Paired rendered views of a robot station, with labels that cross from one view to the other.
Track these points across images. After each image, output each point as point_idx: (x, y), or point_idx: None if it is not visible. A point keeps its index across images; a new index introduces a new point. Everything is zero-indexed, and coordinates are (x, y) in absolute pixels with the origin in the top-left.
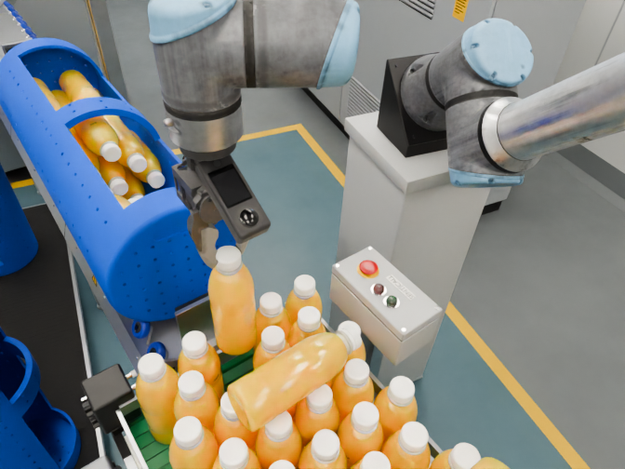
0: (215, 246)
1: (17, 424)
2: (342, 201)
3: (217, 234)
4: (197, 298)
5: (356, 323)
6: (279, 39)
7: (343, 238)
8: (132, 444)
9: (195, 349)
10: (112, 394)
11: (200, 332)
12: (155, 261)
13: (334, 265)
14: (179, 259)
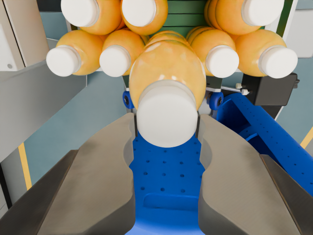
0: (132, 162)
1: (254, 123)
2: (11, 152)
3: (208, 184)
4: None
5: (34, 4)
6: None
7: (31, 127)
8: (288, 28)
9: (230, 50)
10: (276, 80)
11: (211, 69)
12: (200, 174)
13: (14, 69)
14: (173, 165)
